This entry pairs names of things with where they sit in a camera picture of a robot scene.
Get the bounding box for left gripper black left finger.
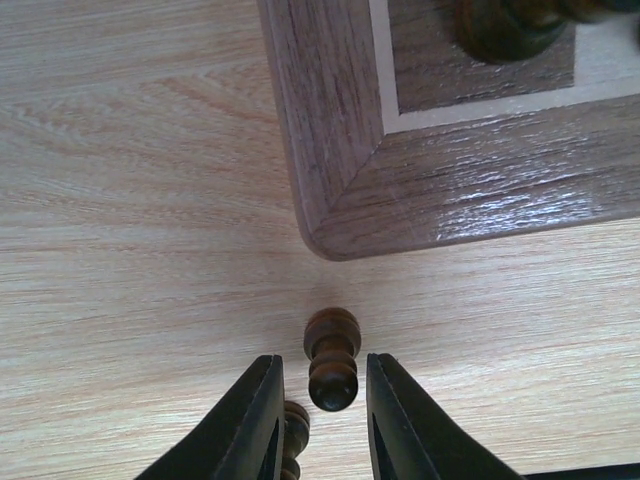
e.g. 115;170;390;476
138;355;285;480

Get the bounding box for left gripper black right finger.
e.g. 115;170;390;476
366;354;521;479

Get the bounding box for dark chess piece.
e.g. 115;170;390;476
303;307;362;412
553;0;639;24
455;1;567;64
280;400;310;480

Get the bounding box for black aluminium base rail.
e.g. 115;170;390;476
525;463;640;480

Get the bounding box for wooden chess board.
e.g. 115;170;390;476
259;1;639;261

